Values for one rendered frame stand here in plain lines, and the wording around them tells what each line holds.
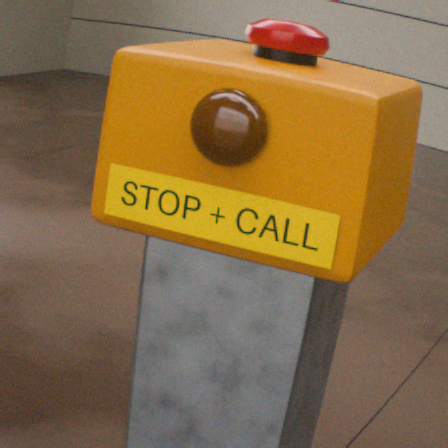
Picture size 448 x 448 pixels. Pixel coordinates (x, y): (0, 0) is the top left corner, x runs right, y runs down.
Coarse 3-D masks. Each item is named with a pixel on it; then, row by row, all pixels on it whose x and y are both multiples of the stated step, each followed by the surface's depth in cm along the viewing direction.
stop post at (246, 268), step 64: (128, 64) 42; (192, 64) 41; (256, 64) 41; (320, 64) 46; (128, 128) 42; (320, 128) 39; (384, 128) 40; (128, 192) 43; (192, 192) 42; (256, 192) 41; (320, 192) 40; (384, 192) 43; (192, 256) 45; (256, 256) 41; (320, 256) 40; (192, 320) 45; (256, 320) 44; (320, 320) 46; (192, 384) 46; (256, 384) 45; (320, 384) 50
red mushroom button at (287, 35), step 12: (252, 24) 44; (264, 24) 44; (276, 24) 44; (288, 24) 44; (300, 24) 44; (252, 36) 44; (264, 36) 44; (276, 36) 43; (288, 36) 43; (300, 36) 43; (312, 36) 44; (324, 36) 44; (276, 48) 44; (288, 48) 43; (300, 48) 43; (312, 48) 44; (324, 48) 44
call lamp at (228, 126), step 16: (208, 96) 40; (224, 96) 40; (240, 96) 40; (192, 112) 41; (208, 112) 40; (224, 112) 39; (240, 112) 39; (256, 112) 39; (192, 128) 40; (208, 128) 40; (224, 128) 40; (240, 128) 39; (256, 128) 39; (208, 144) 40; (224, 144) 40; (240, 144) 40; (256, 144) 40; (224, 160) 40; (240, 160) 40
